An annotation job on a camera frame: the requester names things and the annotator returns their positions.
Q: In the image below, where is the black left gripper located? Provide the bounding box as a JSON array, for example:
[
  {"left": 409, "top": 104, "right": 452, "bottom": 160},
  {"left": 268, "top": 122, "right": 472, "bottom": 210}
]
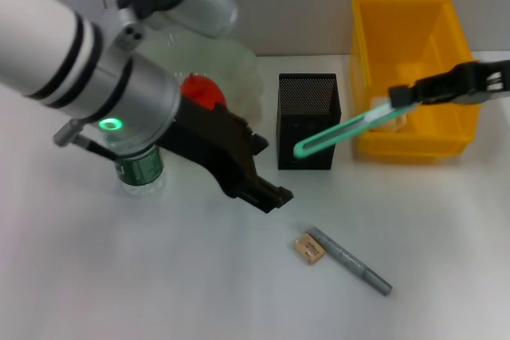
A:
[{"left": 153, "top": 95, "right": 295, "bottom": 214}]

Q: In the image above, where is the green label water bottle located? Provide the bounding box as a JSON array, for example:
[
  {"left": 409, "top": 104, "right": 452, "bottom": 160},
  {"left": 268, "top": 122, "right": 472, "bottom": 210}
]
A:
[{"left": 98, "top": 132, "right": 167, "bottom": 197}]

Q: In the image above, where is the white paper ball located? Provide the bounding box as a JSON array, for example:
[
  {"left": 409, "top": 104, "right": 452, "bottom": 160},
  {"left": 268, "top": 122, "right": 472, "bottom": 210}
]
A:
[{"left": 369, "top": 95, "right": 408, "bottom": 133}]

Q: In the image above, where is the translucent green fruit plate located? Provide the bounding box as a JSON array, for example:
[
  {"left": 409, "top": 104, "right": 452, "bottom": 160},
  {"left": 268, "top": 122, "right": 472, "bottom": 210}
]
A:
[{"left": 135, "top": 31, "right": 267, "bottom": 128}]

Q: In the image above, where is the beige eraser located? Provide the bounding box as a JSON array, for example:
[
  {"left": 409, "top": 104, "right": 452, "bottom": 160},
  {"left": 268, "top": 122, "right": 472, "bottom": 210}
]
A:
[{"left": 292, "top": 233, "right": 324, "bottom": 266}]

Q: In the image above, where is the green utility knife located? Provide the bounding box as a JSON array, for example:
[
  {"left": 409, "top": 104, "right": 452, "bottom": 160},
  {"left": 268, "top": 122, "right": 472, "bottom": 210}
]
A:
[{"left": 292, "top": 100, "right": 419, "bottom": 161}]

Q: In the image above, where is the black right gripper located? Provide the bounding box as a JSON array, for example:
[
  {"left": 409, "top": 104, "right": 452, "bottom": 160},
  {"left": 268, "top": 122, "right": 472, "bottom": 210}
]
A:
[{"left": 388, "top": 58, "right": 510, "bottom": 109}]

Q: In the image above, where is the yellow plastic bin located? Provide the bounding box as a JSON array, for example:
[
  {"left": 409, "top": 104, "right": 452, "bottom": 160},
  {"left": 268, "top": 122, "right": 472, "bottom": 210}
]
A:
[{"left": 350, "top": 0, "right": 485, "bottom": 164}]

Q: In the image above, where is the black mesh pen holder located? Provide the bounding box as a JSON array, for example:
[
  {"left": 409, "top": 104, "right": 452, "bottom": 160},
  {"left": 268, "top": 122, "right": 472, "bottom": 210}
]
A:
[{"left": 277, "top": 72, "right": 343, "bottom": 171}]

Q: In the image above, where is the grey glitter marker pen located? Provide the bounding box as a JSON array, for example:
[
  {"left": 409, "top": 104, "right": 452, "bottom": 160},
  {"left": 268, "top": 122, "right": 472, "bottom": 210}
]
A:
[{"left": 305, "top": 227, "right": 394, "bottom": 297}]

